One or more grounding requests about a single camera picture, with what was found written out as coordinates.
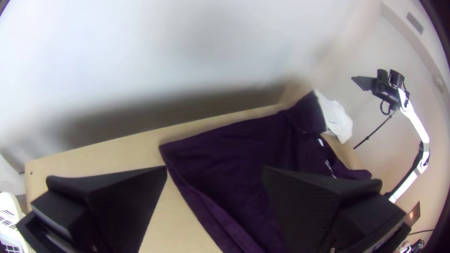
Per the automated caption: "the dark t-shirt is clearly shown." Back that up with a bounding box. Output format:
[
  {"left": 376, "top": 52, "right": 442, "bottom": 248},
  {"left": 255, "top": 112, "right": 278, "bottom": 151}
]
[{"left": 158, "top": 90, "right": 373, "bottom": 253}]

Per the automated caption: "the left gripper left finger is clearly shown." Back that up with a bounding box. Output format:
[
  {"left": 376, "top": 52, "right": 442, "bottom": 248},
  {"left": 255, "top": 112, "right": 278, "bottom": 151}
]
[{"left": 15, "top": 165, "right": 168, "bottom": 253}]

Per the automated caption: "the pile of white clothes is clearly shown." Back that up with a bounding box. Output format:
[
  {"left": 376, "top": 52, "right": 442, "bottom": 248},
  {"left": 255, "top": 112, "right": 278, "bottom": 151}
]
[{"left": 314, "top": 89, "right": 353, "bottom": 144}]

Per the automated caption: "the white laundry basket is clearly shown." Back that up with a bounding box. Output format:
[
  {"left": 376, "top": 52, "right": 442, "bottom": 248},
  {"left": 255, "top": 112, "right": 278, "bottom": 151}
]
[{"left": 0, "top": 191, "right": 36, "bottom": 253}]

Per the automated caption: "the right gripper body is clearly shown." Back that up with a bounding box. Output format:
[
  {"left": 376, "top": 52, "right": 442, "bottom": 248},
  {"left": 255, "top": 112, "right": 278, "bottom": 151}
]
[{"left": 373, "top": 81, "right": 400, "bottom": 106}]

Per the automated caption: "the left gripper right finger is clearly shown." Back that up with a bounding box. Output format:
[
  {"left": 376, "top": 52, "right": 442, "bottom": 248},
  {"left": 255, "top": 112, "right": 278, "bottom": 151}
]
[{"left": 262, "top": 165, "right": 412, "bottom": 253}]

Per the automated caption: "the black cable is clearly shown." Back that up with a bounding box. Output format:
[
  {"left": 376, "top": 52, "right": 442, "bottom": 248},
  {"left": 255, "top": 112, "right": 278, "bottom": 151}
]
[
  {"left": 379, "top": 100, "right": 393, "bottom": 117},
  {"left": 353, "top": 114, "right": 393, "bottom": 149}
]

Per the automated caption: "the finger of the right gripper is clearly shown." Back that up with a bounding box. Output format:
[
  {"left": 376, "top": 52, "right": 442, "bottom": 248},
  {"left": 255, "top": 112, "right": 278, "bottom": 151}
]
[{"left": 351, "top": 75, "right": 376, "bottom": 91}]

